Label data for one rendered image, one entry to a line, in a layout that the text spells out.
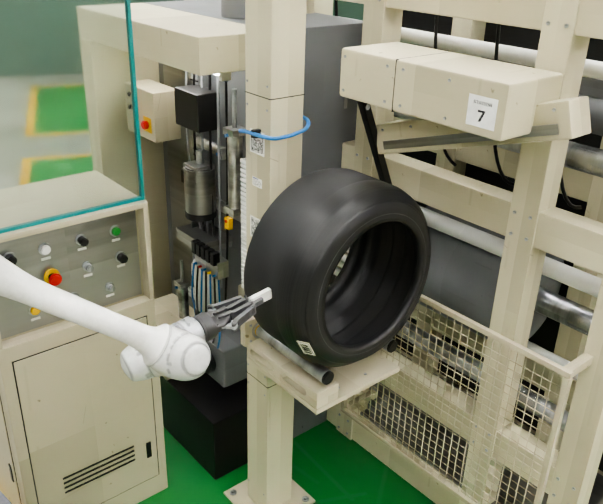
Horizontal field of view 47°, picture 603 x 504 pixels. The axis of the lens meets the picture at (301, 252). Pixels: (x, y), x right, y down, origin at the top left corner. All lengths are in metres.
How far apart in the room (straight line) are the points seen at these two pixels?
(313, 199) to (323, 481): 1.50
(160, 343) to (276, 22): 0.97
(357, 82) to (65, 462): 1.66
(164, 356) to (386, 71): 1.04
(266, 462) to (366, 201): 1.23
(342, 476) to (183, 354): 1.67
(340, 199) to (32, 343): 1.11
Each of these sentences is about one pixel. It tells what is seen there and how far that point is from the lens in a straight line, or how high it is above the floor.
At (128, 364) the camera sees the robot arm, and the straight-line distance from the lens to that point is 1.72.
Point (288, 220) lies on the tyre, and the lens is 1.90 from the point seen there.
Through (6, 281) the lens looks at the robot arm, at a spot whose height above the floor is 1.40.
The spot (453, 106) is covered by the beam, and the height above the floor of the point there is 1.70.
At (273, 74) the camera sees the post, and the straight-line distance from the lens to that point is 2.06.
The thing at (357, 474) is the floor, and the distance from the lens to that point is 3.11.
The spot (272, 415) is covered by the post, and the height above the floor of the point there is 0.49.
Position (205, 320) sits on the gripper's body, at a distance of 1.79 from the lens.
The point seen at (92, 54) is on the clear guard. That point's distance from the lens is 2.20.
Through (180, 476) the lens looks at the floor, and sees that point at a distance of 3.10.
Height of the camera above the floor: 2.13
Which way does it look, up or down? 26 degrees down
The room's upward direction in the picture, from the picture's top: 2 degrees clockwise
